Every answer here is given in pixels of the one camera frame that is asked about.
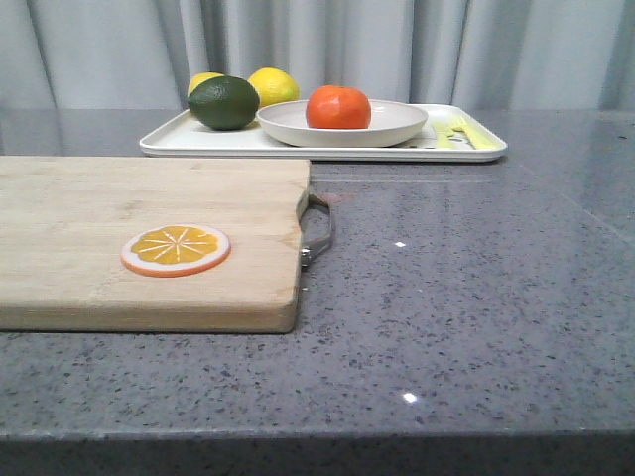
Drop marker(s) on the green lime fruit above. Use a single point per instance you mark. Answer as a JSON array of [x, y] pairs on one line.
[[224, 103]]

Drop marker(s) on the wooden cutting board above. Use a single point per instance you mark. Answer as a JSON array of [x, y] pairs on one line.
[[64, 221]]

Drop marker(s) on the yellow lemon right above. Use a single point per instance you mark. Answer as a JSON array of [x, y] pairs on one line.
[[274, 86]]

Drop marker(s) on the yellow lemon left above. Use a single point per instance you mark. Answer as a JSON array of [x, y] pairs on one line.
[[200, 78]]

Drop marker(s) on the metal cutting board handle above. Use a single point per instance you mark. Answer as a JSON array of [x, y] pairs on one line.
[[318, 230]]

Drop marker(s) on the white rectangular bear tray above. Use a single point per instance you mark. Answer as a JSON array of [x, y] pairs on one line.
[[398, 132]]

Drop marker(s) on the fake orange slice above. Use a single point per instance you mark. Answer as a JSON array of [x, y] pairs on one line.
[[175, 250]]

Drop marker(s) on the yellow lemon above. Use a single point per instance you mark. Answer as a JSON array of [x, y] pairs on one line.
[[274, 86], [200, 78]]

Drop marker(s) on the orange tangerine fruit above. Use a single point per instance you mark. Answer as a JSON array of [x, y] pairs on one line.
[[338, 107]]

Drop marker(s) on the grey curtain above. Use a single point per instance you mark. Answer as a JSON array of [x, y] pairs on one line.
[[473, 54]]

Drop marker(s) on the yellow plastic fork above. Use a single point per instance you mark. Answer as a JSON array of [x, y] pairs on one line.
[[477, 139]]

